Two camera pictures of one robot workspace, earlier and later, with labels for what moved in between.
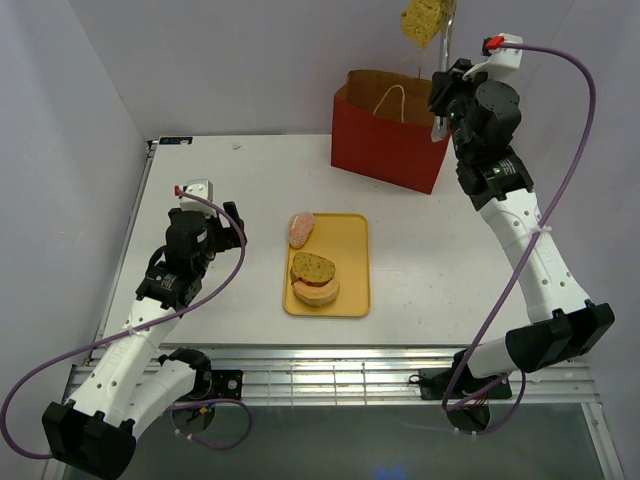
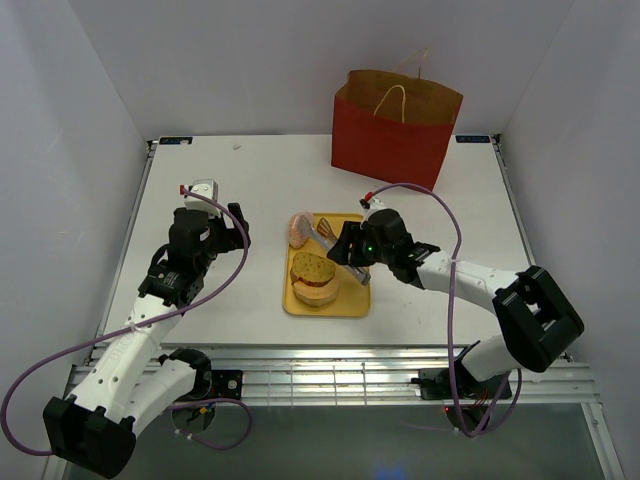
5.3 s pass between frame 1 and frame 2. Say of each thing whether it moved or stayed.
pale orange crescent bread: stayed
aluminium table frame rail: stayed
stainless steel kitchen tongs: moved
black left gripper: stayed
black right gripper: moved
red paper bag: stayed
